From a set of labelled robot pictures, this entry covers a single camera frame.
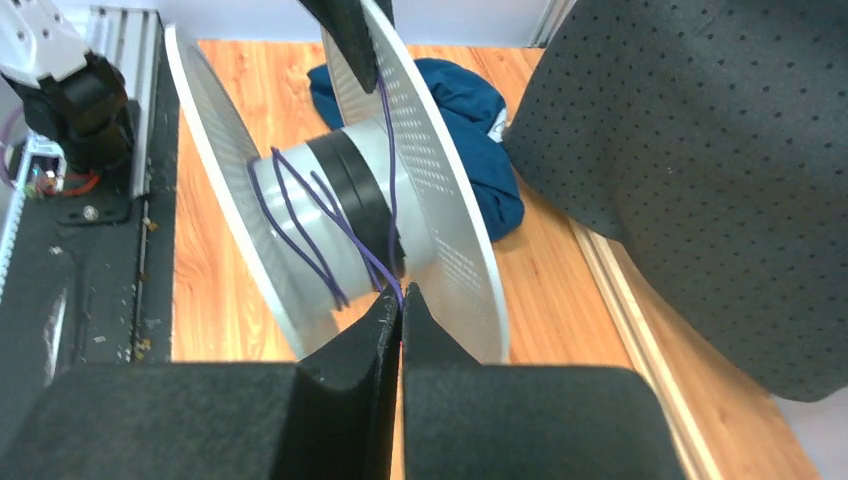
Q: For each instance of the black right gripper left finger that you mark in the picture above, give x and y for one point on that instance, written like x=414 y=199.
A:
x=328 y=416

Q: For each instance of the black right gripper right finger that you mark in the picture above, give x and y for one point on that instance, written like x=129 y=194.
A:
x=467 y=420

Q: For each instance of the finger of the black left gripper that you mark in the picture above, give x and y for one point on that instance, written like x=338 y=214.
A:
x=344 y=20

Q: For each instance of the grey plastic cable spool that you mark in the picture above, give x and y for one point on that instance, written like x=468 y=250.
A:
x=379 y=200

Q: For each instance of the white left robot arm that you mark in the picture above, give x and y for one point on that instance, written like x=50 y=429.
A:
x=70 y=94

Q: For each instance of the blue crumpled cloth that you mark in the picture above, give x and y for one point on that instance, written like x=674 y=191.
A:
x=475 y=114

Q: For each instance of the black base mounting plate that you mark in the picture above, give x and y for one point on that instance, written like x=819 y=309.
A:
x=89 y=279

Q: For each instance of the dark grey dotted cloth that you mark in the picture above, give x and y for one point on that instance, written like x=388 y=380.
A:
x=709 y=138

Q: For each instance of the wooden clothes rack frame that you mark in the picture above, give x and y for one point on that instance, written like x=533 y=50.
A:
x=645 y=353

